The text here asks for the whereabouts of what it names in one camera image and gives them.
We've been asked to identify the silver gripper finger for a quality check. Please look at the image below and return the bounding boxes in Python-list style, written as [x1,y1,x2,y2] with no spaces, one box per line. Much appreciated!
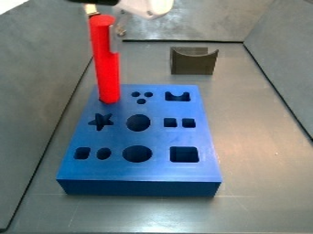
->
[109,16,126,53]
[84,4,100,17]

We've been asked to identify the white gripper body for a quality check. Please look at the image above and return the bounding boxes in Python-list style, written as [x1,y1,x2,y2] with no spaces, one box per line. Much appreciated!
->
[66,0,177,21]

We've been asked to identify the red hexagonal prism rod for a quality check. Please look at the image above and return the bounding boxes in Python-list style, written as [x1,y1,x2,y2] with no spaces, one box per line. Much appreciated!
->
[90,15,121,104]

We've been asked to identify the blue foam shape board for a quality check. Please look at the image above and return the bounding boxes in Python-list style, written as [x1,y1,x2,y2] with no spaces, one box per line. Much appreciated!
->
[57,84,223,197]

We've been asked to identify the black curved cradle stand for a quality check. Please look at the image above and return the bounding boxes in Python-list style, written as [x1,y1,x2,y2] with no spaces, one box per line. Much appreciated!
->
[171,47,220,75]

